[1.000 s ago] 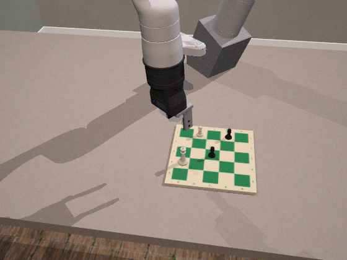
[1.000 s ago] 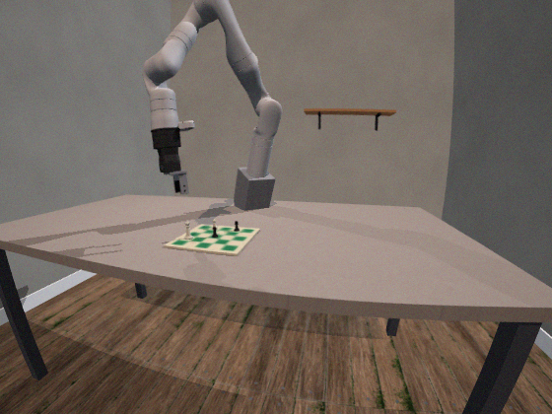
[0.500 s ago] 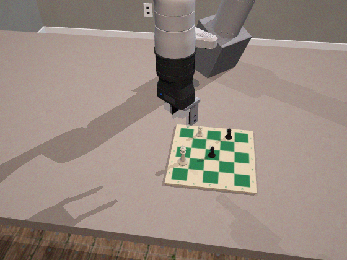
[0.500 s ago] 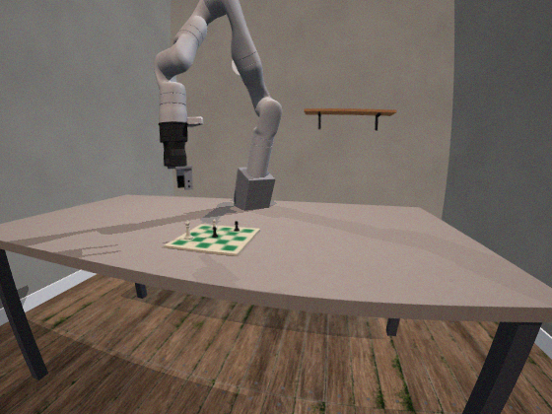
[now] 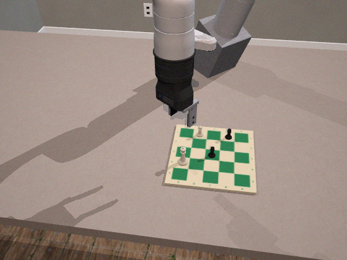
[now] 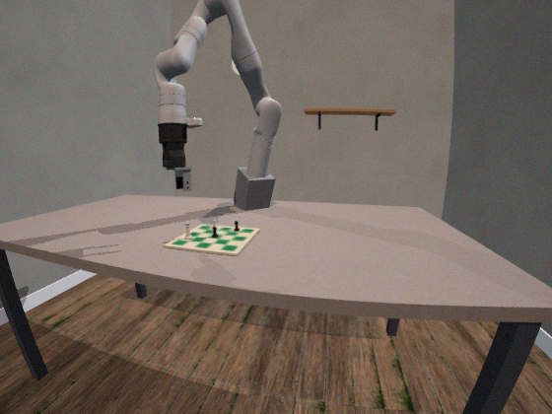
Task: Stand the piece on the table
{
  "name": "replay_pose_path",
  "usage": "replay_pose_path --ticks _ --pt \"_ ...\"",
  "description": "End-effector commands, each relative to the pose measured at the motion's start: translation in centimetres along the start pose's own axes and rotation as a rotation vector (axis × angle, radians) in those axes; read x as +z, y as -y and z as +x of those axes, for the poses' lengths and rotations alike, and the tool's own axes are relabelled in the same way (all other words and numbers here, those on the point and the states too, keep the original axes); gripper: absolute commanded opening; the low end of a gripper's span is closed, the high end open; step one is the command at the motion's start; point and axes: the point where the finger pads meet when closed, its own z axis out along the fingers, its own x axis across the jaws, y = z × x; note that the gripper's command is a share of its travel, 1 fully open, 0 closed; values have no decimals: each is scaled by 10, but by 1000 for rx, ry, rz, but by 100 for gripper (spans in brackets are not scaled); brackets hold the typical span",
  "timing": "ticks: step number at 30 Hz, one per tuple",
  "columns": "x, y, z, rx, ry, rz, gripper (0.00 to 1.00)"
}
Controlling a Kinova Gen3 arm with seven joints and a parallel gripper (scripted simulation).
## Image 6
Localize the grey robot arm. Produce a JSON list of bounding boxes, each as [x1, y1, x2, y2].
[[154, 0, 282, 177]]

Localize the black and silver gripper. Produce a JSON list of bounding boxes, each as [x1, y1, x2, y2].
[[158, 103, 202, 191]]

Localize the green and cream chessboard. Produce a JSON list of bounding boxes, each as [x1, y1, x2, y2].
[[164, 224, 260, 256]]

